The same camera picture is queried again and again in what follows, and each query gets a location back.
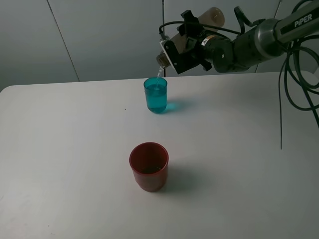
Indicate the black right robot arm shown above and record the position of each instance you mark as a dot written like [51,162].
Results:
[256,42]

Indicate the teal translucent plastic cup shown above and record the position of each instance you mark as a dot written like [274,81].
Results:
[156,94]

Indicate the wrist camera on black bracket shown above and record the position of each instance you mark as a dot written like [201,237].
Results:
[169,56]

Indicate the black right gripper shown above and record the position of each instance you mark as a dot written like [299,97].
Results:
[190,37]

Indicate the red plastic cup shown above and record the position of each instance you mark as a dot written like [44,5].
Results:
[149,163]

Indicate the clear brownish plastic bottle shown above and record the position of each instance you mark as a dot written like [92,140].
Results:
[212,19]

